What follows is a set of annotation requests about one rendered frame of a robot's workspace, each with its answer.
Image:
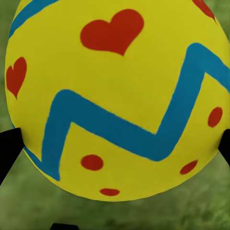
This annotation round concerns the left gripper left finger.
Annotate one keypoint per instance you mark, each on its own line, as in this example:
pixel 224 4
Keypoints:
pixel 11 144

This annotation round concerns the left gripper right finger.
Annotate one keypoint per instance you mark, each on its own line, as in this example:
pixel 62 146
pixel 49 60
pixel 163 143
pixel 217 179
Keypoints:
pixel 224 146

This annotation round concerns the easter egg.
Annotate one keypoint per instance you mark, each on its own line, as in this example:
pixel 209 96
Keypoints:
pixel 118 100

